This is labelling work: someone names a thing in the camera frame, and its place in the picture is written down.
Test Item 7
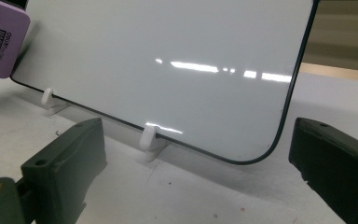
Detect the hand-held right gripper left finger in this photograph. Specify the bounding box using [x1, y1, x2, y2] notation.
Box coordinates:
[21, 117, 108, 224]

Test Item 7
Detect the white whiteboard with black rim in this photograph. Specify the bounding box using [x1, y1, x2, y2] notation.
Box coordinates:
[10, 0, 321, 165]

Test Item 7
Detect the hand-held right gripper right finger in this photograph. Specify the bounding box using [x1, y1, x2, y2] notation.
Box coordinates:
[287, 117, 358, 224]

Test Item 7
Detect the purple and black board eraser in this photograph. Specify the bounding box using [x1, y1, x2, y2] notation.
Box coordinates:
[0, 0, 32, 79]

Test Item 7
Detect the white board stand clip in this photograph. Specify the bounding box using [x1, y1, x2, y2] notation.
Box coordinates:
[138, 123, 171, 163]
[40, 87, 71, 116]

